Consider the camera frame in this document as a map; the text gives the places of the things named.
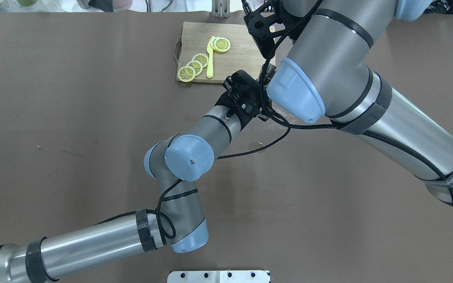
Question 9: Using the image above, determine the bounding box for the bamboo cutting board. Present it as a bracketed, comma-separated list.
[177, 22, 265, 84]

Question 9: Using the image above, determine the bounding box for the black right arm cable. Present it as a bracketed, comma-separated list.
[241, 0, 453, 227]

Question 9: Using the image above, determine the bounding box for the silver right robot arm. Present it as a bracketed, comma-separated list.
[267, 0, 453, 204]

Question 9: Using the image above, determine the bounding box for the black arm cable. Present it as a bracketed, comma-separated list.
[93, 114, 292, 240]
[241, 0, 453, 227]

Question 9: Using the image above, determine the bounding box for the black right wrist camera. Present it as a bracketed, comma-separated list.
[241, 0, 285, 60]

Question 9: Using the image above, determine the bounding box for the steel double jigger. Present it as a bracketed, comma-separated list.
[258, 63, 277, 86]

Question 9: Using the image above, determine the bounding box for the yellow plastic knife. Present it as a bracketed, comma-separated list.
[206, 36, 215, 79]

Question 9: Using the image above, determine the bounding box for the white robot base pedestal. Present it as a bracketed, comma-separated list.
[167, 270, 271, 283]

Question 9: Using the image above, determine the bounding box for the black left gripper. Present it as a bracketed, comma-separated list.
[214, 70, 269, 130]

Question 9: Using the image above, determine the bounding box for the aluminium frame post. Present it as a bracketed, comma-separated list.
[211, 0, 231, 18]

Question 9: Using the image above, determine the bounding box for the lemon slice under pair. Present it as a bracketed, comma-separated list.
[209, 36, 216, 51]

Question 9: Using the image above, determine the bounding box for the lemon slice front pair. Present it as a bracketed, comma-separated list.
[214, 37, 231, 53]

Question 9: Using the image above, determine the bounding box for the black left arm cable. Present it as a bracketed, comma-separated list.
[93, 114, 292, 240]

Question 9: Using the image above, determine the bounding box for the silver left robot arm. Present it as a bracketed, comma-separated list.
[0, 74, 224, 245]

